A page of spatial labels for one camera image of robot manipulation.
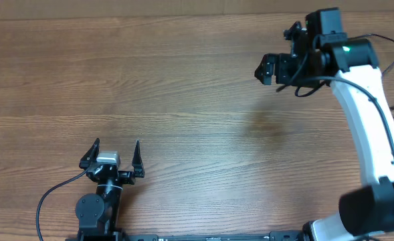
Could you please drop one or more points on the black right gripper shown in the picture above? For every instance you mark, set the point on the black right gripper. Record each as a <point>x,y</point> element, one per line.
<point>280,69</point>

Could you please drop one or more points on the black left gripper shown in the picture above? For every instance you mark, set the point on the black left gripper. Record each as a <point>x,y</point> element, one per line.
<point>110,172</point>

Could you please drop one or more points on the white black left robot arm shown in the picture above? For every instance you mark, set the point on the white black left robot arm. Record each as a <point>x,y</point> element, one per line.
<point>97,212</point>

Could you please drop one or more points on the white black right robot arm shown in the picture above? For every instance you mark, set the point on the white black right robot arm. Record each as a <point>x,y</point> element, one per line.
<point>322,54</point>

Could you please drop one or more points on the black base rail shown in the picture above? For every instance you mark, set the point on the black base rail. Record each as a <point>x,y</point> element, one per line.
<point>291,235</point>

